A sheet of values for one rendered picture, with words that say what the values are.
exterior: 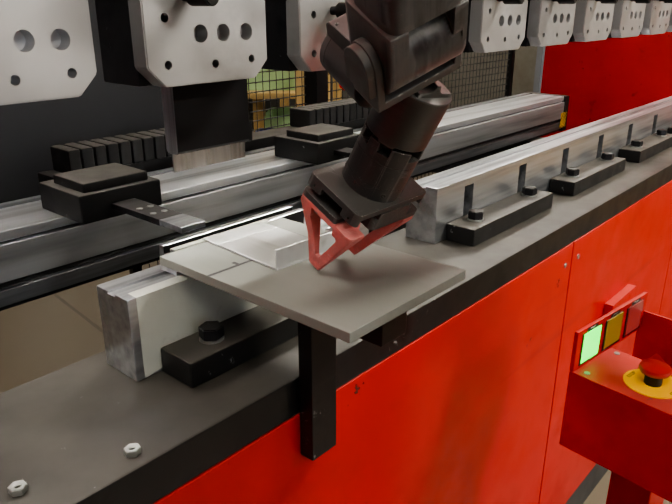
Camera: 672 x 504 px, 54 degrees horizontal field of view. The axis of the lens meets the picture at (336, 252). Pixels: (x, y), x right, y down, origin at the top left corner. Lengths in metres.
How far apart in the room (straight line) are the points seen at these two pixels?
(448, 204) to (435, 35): 0.64
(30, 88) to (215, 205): 0.54
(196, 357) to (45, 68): 0.31
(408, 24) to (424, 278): 0.27
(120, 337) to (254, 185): 0.47
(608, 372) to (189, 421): 0.57
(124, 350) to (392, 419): 0.37
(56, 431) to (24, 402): 0.07
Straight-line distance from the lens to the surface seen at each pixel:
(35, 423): 0.71
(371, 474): 0.93
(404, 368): 0.89
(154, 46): 0.66
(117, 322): 0.73
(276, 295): 0.61
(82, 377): 0.77
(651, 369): 0.96
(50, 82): 0.61
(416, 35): 0.49
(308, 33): 0.79
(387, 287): 0.62
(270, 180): 1.15
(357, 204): 0.58
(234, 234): 0.77
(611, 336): 1.04
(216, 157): 0.77
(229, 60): 0.71
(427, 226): 1.11
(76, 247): 0.96
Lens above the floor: 1.25
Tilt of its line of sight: 21 degrees down
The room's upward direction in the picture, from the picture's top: straight up
